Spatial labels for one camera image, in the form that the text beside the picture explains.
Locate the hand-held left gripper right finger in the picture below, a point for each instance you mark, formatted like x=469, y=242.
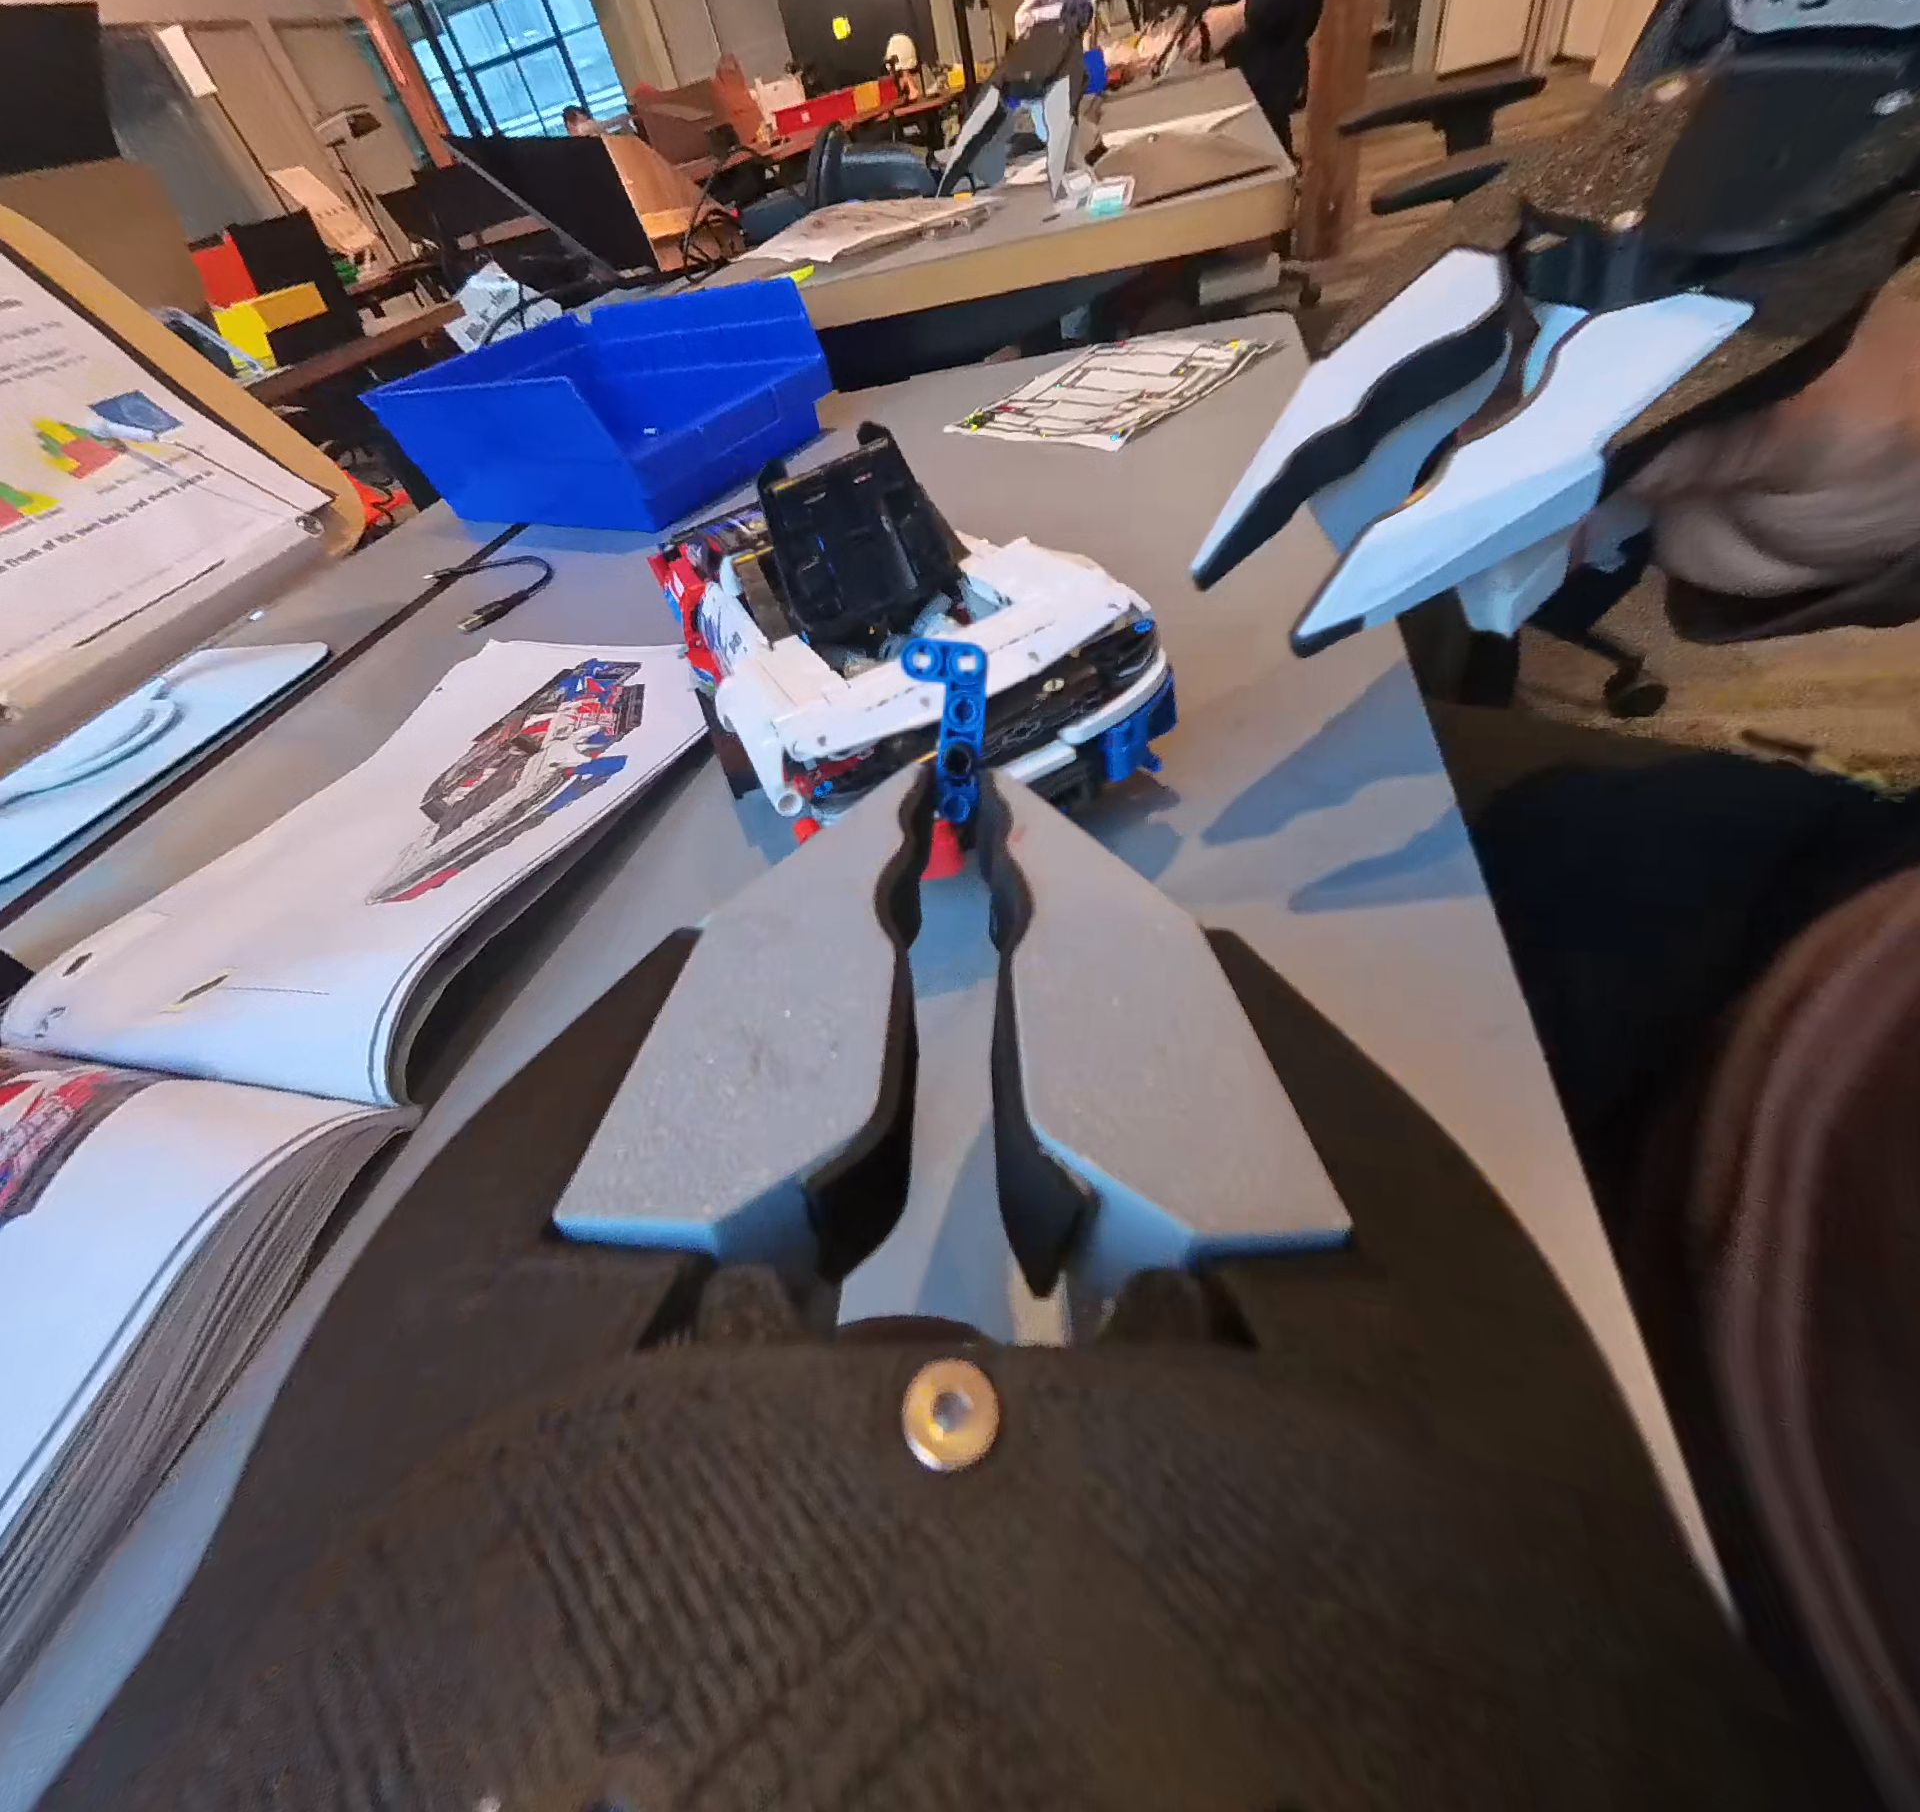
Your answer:
x=1156, y=1092

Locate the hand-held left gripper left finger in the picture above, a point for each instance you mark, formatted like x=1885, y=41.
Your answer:
x=751, y=1077

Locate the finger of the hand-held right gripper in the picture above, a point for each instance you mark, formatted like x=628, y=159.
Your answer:
x=1380, y=342
x=1517, y=493

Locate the blue brick beam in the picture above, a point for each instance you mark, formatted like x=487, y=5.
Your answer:
x=961, y=716

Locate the toy brick race car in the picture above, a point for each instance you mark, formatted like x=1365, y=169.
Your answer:
x=1050, y=626

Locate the person's right forearm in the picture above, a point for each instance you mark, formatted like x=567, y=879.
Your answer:
x=1799, y=611

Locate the person's left forearm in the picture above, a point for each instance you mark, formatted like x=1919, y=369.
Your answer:
x=1831, y=1242

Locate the grey desk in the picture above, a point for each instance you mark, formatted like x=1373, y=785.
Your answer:
x=1276, y=867

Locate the person's right hand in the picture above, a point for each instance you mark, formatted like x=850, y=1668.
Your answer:
x=1799, y=493

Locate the black office chair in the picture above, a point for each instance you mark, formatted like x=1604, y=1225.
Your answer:
x=1441, y=94

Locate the sticker sheet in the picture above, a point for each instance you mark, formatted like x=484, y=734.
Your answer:
x=1111, y=395

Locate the background table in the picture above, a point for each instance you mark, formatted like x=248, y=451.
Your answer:
x=1050, y=237

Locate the person's legs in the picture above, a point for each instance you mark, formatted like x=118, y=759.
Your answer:
x=1620, y=912

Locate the white black device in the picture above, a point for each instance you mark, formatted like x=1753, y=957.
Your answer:
x=1036, y=72

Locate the open instruction booklet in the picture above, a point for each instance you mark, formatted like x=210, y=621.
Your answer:
x=302, y=912

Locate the paper sheets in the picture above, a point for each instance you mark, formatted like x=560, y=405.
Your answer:
x=871, y=225

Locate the dark office chair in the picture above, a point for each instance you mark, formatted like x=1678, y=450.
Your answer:
x=871, y=169

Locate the large black screen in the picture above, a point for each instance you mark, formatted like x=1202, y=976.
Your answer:
x=857, y=27

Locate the white stand base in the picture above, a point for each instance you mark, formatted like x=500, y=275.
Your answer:
x=196, y=701

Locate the blue plastic bin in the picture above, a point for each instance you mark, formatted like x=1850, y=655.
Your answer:
x=599, y=418

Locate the orange object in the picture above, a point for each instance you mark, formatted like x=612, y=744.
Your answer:
x=383, y=499

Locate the black monitor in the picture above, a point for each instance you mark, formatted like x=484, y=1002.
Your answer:
x=571, y=193

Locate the instruction sign board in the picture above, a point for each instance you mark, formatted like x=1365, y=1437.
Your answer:
x=91, y=493

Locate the stack of coloured bins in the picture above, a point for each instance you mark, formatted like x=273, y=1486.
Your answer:
x=271, y=305

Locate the small paned window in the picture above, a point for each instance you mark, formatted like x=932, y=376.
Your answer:
x=510, y=57

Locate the wooden post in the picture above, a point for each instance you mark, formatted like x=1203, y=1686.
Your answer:
x=1336, y=72

